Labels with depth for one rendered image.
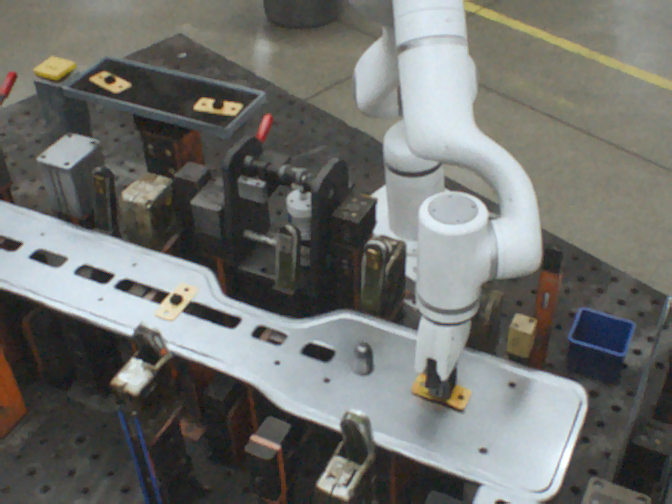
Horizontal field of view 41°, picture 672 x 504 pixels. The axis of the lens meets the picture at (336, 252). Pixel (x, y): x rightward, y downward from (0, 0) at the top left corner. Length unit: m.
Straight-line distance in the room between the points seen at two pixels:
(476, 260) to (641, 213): 2.30
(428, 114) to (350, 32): 3.34
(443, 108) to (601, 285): 0.96
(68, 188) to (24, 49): 2.98
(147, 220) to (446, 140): 0.67
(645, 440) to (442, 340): 0.29
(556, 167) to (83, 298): 2.35
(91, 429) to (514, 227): 0.95
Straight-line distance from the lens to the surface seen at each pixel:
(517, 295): 1.94
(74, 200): 1.71
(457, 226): 1.07
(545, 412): 1.34
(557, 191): 3.42
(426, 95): 1.12
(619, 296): 1.98
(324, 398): 1.33
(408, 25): 1.15
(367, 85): 1.64
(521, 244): 1.12
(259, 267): 1.60
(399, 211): 1.84
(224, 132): 1.60
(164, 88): 1.75
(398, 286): 1.50
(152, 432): 1.40
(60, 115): 1.90
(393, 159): 1.76
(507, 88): 4.01
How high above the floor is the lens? 2.02
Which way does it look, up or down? 41 degrees down
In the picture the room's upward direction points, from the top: 2 degrees counter-clockwise
